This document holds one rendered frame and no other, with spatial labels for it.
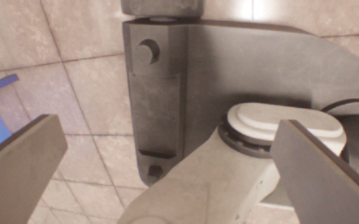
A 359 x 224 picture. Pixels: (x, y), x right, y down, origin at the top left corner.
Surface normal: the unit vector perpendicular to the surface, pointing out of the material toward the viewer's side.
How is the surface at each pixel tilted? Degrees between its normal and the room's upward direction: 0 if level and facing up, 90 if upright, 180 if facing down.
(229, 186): 90
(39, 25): 0
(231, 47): 0
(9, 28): 0
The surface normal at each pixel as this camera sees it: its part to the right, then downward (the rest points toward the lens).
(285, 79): -0.20, 0.49
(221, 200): 0.03, -0.86
